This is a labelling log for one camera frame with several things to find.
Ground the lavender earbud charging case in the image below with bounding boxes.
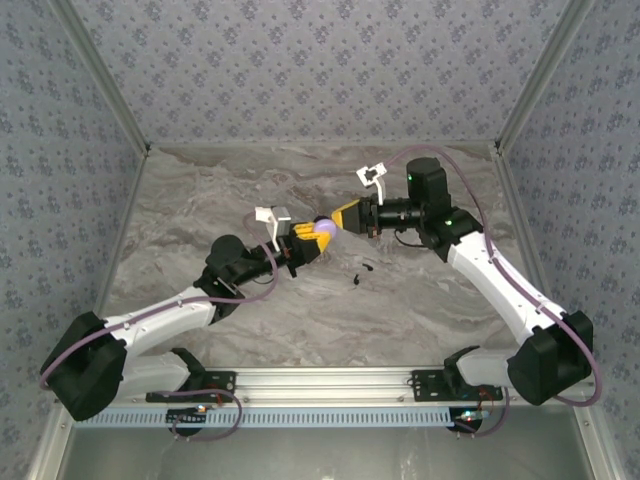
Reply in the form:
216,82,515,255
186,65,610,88
313,217,340,240

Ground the right controller board with LED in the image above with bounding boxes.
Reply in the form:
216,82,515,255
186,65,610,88
449,407,494,431

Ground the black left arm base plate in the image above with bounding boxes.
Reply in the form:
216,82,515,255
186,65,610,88
145,370,238,403

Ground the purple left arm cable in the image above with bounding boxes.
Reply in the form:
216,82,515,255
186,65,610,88
38,212,280,443

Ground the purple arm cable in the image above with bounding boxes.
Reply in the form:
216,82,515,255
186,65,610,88
38,212,280,443
382,144,603,440

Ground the controller board with led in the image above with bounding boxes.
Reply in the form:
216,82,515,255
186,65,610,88
166,405,210,426
449,407,494,431

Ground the aluminium mounting rail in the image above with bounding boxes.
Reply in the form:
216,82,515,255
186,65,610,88
55,366,599,406

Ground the slotted pale blue cable duct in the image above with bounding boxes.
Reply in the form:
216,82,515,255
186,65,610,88
73,407,457,429

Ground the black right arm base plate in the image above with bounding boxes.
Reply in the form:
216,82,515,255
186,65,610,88
410,369,504,404

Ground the aluminium frame post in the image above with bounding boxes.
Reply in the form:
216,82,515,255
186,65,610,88
494,0,599,151

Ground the left controller board with LED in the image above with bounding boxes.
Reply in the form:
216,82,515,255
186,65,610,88
166,405,210,426

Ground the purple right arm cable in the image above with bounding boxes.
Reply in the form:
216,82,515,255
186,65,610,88
382,144,603,440

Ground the aluminium table side rail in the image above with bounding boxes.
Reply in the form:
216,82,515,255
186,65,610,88
77,147,151,369
492,144,566,364

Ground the grey metal sheet panel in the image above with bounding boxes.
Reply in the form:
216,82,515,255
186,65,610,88
64,405,591,480

